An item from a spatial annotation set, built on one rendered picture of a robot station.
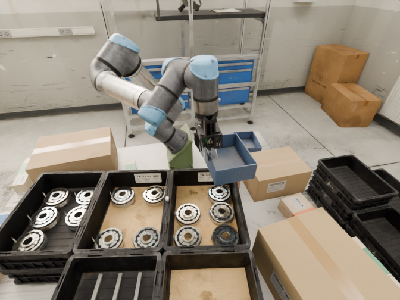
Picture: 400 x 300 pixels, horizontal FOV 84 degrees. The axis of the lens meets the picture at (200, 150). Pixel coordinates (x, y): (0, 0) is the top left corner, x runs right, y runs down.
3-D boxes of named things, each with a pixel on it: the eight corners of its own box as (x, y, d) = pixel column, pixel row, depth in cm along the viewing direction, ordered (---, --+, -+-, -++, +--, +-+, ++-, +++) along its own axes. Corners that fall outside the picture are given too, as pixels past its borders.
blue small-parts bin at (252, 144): (231, 140, 164) (233, 131, 160) (251, 138, 165) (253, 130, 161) (238, 157, 148) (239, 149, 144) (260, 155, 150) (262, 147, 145)
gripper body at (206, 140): (200, 153, 71) (197, 120, 64) (195, 138, 78) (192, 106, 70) (223, 149, 72) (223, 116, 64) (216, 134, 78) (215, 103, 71)
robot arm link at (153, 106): (72, 78, 88) (141, 115, 59) (88, 56, 89) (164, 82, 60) (97, 96, 97) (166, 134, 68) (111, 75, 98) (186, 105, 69)
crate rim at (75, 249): (108, 174, 106) (106, 170, 104) (171, 172, 107) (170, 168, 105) (72, 257, 74) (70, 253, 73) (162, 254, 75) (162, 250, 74)
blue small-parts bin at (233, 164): (200, 151, 93) (200, 137, 88) (234, 146, 96) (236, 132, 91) (215, 186, 77) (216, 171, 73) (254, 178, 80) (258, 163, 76)
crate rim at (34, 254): (43, 175, 105) (41, 171, 104) (108, 174, 106) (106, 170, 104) (-20, 260, 74) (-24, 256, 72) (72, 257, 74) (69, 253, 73)
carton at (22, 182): (30, 165, 142) (25, 158, 138) (40, 163, 143) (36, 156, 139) (16, 193, 123) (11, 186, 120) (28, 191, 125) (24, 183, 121)
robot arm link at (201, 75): (201, 52, 63) (224, 56, 58) (203, 88, 70) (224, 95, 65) (181, 59, 59) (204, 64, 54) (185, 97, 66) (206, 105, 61)
